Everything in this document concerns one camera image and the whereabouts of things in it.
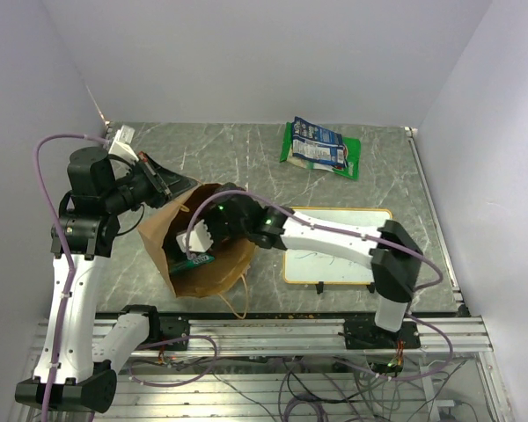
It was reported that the dark blue snack packet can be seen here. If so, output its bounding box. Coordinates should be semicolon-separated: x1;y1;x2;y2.
291;116;347;169

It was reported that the brown paper bag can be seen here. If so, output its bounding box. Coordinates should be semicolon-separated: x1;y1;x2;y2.
138;183;256;319

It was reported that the aluminium mounting rail frame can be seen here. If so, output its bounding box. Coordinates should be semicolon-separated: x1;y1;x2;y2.
8;314;516;422

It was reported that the green POES snack packet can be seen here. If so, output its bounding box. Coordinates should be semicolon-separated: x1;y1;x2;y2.
169;253;215;275

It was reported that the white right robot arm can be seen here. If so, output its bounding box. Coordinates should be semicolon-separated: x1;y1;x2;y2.
198;185;423;348

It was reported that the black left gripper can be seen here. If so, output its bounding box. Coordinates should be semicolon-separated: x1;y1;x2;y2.
104;151;197;215

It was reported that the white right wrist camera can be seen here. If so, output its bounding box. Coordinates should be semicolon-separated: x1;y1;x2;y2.
175;220;214;260

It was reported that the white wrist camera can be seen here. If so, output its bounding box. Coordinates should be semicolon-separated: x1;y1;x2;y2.
175;220;214;260
108;125;138;164

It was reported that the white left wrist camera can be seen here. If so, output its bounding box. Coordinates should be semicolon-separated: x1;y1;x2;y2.
108;125;138;164

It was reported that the white dry-erase board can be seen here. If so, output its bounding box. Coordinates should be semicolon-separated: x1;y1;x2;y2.
283;207;392;286

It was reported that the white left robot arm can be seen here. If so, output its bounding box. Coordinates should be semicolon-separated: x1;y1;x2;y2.
15;147;197;413

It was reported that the green Chiuba chips bag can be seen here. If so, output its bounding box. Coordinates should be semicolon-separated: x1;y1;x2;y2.
279;122;362;180

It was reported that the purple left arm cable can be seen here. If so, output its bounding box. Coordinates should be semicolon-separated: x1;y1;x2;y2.
34;133;115;418

